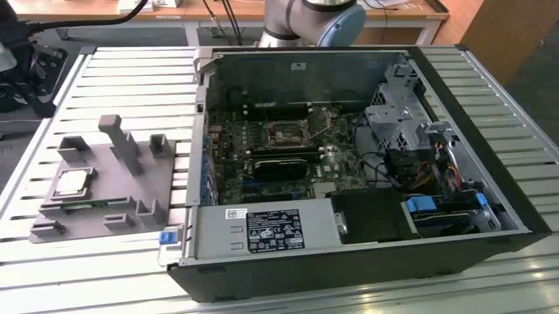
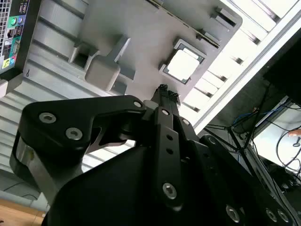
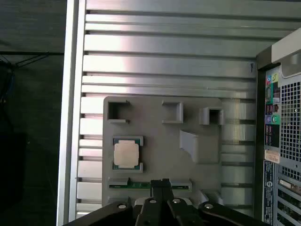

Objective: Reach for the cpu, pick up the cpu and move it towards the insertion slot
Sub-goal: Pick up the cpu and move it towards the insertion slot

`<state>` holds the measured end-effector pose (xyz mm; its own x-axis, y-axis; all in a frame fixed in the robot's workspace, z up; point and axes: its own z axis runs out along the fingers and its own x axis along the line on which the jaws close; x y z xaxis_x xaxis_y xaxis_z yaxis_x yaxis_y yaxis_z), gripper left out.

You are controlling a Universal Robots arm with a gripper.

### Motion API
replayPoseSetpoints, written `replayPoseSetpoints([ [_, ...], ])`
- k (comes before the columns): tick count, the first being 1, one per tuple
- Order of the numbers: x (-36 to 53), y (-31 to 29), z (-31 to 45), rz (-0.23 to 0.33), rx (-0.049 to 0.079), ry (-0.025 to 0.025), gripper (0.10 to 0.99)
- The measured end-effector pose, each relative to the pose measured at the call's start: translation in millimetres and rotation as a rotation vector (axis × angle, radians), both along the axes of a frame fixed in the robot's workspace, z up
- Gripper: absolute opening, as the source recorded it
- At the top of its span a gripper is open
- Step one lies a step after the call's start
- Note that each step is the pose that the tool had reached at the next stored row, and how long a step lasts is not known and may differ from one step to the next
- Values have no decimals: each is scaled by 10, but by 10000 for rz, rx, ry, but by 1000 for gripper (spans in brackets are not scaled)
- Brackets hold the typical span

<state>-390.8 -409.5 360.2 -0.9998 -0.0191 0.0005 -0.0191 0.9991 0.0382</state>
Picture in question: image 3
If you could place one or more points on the green RAM stick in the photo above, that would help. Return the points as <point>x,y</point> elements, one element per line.
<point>138,186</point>

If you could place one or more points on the grey PC case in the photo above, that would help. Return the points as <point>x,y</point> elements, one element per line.
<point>289,117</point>

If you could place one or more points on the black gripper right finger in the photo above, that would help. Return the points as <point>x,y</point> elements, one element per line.
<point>178,212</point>

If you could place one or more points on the aluminium table edge rail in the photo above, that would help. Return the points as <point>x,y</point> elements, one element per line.
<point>70,117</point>

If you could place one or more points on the grey plastic parts rack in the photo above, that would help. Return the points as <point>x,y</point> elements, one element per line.
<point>164,153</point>

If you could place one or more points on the CPU with silver heat spreader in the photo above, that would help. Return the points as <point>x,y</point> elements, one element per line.
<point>126,154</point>

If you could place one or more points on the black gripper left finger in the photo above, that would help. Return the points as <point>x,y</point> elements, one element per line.
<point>148,212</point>

